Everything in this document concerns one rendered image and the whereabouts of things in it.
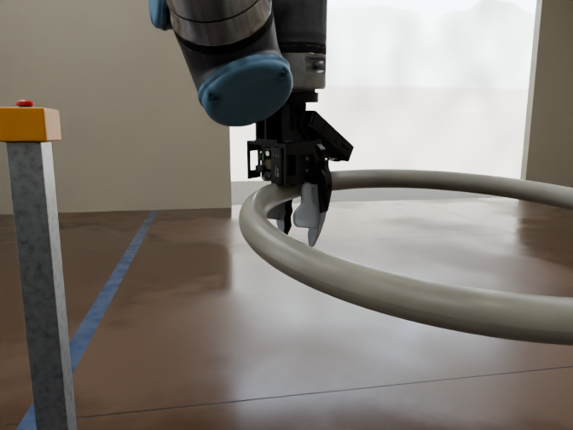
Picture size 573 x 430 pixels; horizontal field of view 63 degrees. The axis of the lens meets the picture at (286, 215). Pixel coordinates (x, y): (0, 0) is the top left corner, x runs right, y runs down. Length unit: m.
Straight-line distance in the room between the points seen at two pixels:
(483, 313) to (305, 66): 0.38
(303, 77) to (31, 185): 0.86
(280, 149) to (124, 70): 5.74
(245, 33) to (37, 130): 0.90
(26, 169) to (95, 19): 5.22
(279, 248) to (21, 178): 0.98
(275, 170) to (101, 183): 5.79
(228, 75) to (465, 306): 0.26
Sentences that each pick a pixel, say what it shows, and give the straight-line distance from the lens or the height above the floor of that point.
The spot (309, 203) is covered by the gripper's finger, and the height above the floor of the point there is 0.93.
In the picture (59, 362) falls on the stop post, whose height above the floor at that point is 0.43.
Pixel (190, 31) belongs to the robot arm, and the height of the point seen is 1.11.
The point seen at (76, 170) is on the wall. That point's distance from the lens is 6.40.
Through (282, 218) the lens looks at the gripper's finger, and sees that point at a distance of 0.69.
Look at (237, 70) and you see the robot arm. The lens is 0.42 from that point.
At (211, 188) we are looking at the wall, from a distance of 6.24.
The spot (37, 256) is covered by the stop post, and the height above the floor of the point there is 0.72.
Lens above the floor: 1.03
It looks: 10 degrees down
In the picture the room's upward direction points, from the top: straight up
